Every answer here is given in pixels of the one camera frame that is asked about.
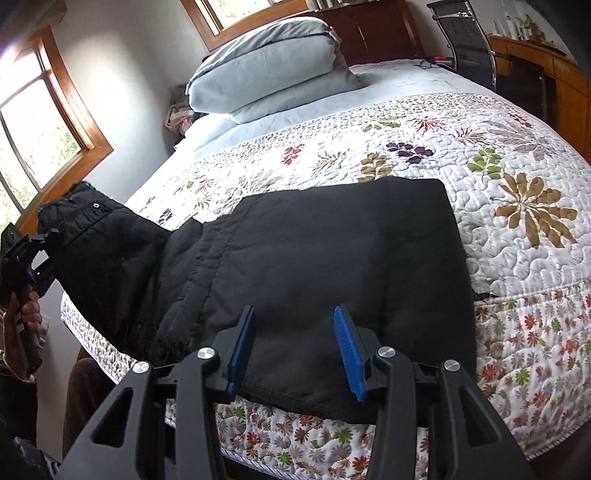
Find black pants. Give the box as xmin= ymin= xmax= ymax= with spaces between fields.
xmin=38 ymin=177 xmax=477 ymax=423

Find person left hand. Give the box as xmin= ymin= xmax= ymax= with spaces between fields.
xmin=2 ymin=291 xmax=43 ymax=381

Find wooden framed window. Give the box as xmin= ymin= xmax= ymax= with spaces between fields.
xmin=181 ymin=0 xmax=308 ymax=51
xmin=1 ymin=27 xmax=113 ymax=233

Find crumpled clothes beside bed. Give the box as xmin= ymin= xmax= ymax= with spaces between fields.
xmin=164 ymin=85 xmax=206 ymax=136

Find floral quilted bedspread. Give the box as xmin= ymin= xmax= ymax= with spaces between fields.
xmin=59 ymin=91 xmax=591 ymax=480

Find folded light blue duvet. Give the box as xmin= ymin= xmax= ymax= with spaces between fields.
xmin=185 ymin=17 xmax=361 ymax=124

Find wooden desk cabinet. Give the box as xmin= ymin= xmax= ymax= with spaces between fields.
xmin=488 ymin=35 xmax=590 ymax=162

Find light blue bed sheet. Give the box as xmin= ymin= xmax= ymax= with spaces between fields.
xmin=174 ymin=60 xmax=487 ymax=152

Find black mesh office chair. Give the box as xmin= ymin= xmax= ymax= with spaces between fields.
xmin=427 ymin=1 xmax=497 ymax=91

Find dark wooden headboard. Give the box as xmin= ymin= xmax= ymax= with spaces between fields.
xmin=304 ymin=0 xmax=426 ymax=66

